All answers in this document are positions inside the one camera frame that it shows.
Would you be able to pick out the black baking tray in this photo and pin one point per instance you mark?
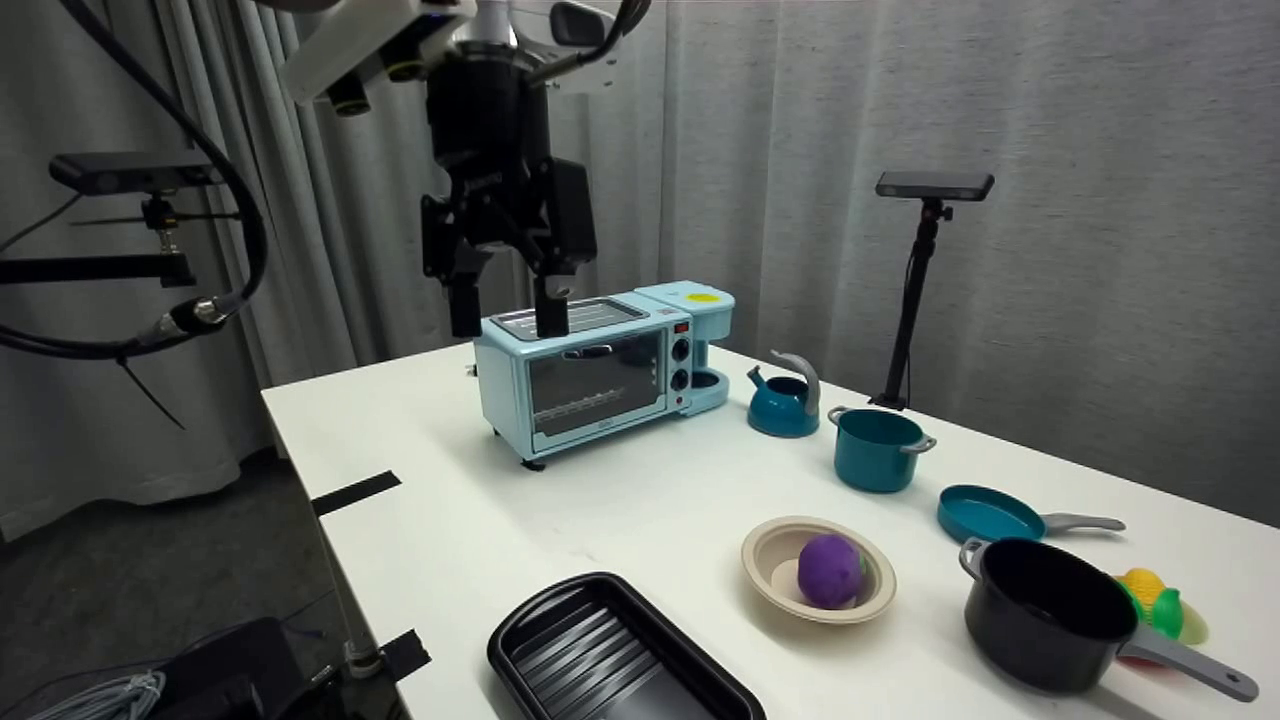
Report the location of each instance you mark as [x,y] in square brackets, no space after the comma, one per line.
[601,660]

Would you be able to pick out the black camera on clamp arm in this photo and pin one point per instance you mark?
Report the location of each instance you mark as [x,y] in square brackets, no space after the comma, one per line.
[124,168]

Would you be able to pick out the purple plushie ball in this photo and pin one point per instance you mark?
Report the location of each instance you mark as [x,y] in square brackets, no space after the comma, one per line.
[832,570]

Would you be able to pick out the teal toy frying pan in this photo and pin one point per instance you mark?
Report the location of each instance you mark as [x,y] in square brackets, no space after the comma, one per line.
[984,513]

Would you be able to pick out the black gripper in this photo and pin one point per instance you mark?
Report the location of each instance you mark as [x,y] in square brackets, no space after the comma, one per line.
[491,122]

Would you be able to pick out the black camera tripod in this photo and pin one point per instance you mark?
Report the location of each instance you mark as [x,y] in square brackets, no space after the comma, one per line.
[912,300]

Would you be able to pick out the yellow toy food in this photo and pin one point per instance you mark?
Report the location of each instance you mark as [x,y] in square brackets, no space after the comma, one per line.
[1143,584]

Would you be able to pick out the black bag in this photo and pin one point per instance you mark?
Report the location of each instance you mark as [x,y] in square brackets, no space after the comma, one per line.
[227,674]

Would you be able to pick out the black tape strip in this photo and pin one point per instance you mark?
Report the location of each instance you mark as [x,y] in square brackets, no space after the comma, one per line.
[354,494]

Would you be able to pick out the grey curtain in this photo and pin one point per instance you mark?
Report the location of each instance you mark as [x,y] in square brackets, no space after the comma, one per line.
[1132,267]

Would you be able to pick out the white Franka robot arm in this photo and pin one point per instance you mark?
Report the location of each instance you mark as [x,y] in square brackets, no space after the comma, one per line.
[359,41]

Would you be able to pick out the teal toy kettle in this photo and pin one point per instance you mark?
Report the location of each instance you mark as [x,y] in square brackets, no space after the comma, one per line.
[780,404]

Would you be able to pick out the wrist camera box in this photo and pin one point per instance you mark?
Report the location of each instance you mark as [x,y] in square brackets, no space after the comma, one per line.
[577,24]

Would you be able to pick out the beige bowl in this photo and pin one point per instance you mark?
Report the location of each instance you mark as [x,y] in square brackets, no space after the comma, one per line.
[775,570]

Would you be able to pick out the black table edge clamp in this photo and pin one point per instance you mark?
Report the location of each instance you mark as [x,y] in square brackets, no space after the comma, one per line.
[385,660]

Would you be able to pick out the black camera on tripod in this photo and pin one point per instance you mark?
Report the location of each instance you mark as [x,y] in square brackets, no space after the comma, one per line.
[932,185]

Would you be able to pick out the teal toy pot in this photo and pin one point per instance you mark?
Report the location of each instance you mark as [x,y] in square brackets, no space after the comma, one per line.
[875,450]

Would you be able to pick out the light blue toy toaster oven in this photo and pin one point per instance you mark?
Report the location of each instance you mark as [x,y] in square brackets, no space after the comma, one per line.
[587,382]

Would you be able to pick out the clear plastic bag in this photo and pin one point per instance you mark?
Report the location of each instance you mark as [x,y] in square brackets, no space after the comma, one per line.
[93,699]

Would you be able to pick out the green toy food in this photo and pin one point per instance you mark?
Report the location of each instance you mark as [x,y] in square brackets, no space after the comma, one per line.
[1168,612]

